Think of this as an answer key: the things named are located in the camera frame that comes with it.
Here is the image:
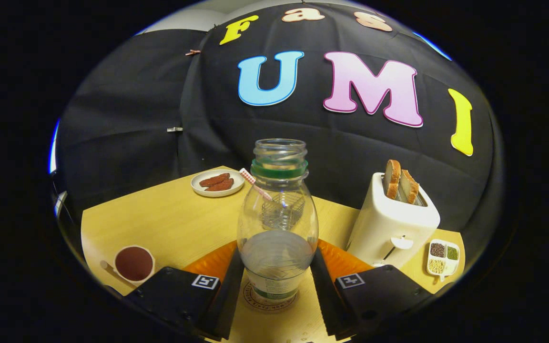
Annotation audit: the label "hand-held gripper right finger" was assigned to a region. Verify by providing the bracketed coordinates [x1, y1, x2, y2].
[309, 240, 433, 340]

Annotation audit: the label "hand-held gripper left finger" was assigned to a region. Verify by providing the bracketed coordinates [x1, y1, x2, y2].
[124, 241, 245, 342]

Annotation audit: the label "round cork coaster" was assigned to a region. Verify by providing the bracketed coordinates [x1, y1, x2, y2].
[242, 281, 300, 313]

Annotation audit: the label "clear plastic juice bottle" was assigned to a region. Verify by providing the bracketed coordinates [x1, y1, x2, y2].
[237, 139, 319, 302]

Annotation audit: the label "cream cup with brown inside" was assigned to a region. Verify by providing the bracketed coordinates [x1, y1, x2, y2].
[101, 245, 156, 288]

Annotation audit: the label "white toaster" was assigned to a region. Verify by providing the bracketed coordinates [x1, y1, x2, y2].
[346, 171, 441, 268]

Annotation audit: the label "wooden table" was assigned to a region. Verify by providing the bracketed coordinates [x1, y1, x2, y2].
[81, 166, 466, 343]

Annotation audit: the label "white round plate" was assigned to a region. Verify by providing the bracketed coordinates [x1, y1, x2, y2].
[191, 169, 245, 197]

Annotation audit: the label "brown sausage piece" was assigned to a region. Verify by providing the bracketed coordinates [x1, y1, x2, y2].
[199, 173, 231, 188]
[205, 179, 234, 192]

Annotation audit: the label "white divided spice dish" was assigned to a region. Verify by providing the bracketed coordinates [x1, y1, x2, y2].
[427, 239, 460, 282]

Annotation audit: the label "red striped straw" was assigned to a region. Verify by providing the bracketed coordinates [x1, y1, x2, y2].
[240, 168, 273, 202]

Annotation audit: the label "toast slice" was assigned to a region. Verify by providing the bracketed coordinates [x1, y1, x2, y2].
[382, 160, 401, 200]
[400, 170, 419, 204]

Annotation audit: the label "black backdrop cloth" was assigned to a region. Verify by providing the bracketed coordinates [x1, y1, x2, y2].
[55, 2, 506, 258]

